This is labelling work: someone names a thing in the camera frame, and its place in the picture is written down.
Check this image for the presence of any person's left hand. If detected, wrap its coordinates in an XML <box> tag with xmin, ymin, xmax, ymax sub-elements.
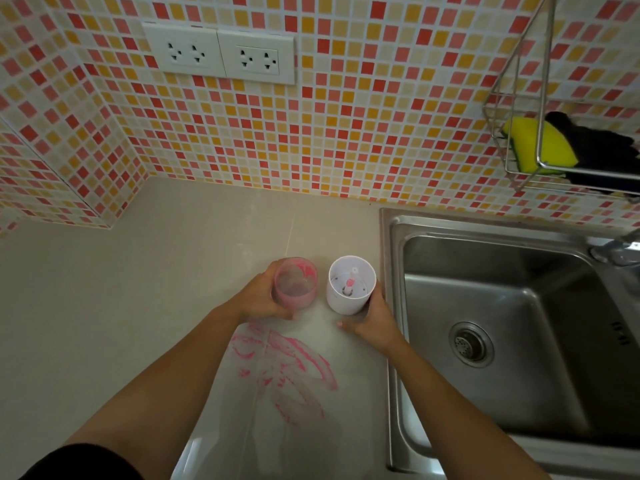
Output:
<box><xmin>233</xmin><ymin>259</ymin><xmax>297</xmax><ymax>322</ymax></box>

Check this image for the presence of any person's right hand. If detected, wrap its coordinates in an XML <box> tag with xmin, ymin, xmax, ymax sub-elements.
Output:
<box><xmin>336</xmin><ymin>281</ymin><xmax>404</xmax><ymax>353</ymax></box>

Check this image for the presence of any pink-stained clear plastic cup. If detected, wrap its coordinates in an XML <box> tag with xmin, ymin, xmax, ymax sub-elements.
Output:
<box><xmin>271</xmin><ymin>257</ymin><xmax>319</xmax><ymax>310</ymax></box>

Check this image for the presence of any white blender base cup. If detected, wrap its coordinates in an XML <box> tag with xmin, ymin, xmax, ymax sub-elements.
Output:
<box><xmin>326</xmin><ymin>255</ymin><xmax>377</xmax><ymax>316</ymax></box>

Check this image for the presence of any person's left forearm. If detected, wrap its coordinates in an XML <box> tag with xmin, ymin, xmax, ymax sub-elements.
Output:
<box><xmin>65</xmin><ymin>301</ymin><xmax>251</xmax><ymax>480</ymax></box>

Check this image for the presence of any person's right forearm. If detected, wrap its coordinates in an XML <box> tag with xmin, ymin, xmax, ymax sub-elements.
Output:
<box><xmin>385</xmin><ymin>336</ymin><xmax>551</xmax><ymax>480</ymax></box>

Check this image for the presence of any pink liquid smear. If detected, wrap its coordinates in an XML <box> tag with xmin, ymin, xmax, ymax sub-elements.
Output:
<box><xmin>229</xmin><ymin>322</ymin><xmax>340</xmax><ymax>428</ymax></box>

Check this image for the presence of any sink drain strainer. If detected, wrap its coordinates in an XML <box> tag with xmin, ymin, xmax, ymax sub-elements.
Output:
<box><xmin>448</xmin><ymin>322</ymin><xmax>495</xmax><ymax>369</ymax></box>

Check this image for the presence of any stainless steel sink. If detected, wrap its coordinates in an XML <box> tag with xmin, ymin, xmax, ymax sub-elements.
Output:
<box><xmin>378</xmin><ymin>207</ymin><xmax>640</xmax><ymax>480</ymax></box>

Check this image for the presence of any black sleeve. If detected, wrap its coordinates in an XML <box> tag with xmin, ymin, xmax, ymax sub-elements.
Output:
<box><xmin>17</xmin><ymin>443</ymin><xmax>146</xmax><ymax>480</ymax></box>

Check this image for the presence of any yellow sponge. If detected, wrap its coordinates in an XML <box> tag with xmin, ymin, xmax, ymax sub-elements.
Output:
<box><xmin>502</xmin><ymin>116</ymin><xmax>580</xmax><ymax>175</ymax></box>

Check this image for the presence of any chrome faucet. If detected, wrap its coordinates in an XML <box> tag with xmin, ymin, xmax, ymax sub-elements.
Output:
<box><xmin>590</xmin><ymin>229</ymin><xmax>640</xmax><ymax>269</ymax></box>

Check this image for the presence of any black cloth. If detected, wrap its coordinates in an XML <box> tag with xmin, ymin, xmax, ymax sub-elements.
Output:
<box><xmin>544</xmin><ymin>111</ymin><xmax>640</xmax><ymax>194</ymax></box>

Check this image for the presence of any white wall socket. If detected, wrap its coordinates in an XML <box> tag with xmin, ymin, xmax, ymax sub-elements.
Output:
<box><xmin>141</xmin><ymin>22</ymin><xmax>227</xmax><ymax>78</ymax></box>
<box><xmin>217</xmin><ymin>29</ymin><xmax>297</xmax><ymax>86</ymax></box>

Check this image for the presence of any metal wire rack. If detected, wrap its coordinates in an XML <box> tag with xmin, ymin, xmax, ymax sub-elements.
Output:
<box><xmin>482</xmin><ymin>0</ymin><xmax>640</xmax><ymax>197</ymax></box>

